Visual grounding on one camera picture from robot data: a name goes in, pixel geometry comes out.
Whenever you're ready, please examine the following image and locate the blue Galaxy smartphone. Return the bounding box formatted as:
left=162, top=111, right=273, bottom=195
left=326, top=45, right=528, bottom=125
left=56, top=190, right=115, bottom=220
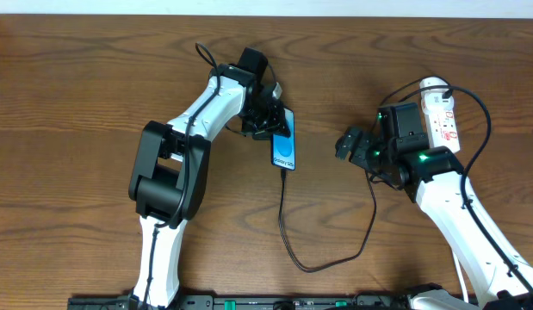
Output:
left=271, top=108, right=296, bottom=171

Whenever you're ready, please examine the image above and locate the black USB charging cable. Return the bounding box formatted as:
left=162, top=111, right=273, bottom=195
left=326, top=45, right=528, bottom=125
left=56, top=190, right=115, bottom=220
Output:
left=277, top=75, right=455, bottom=274

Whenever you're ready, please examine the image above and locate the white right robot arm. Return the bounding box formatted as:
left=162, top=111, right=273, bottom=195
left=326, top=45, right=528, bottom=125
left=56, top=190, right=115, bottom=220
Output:
left=336, top=102, right=533, bottom=309

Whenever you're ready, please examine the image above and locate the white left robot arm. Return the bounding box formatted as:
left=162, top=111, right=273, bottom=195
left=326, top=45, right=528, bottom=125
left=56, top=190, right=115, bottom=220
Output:
left=127, top=63, right=291, bottom=309

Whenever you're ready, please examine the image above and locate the white USB charger adapter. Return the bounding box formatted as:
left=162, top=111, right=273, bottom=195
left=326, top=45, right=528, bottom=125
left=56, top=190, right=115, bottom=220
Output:
left=419, top=77, right=454, bottom=113

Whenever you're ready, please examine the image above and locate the white power strip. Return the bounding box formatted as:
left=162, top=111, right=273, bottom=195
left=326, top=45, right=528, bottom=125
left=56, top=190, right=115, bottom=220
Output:
left=421, top=93, right=461, bottom=153

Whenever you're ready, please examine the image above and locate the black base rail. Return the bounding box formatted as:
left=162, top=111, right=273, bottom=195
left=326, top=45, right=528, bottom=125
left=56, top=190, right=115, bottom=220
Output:
left=66, top=294, right=408, bottom=310

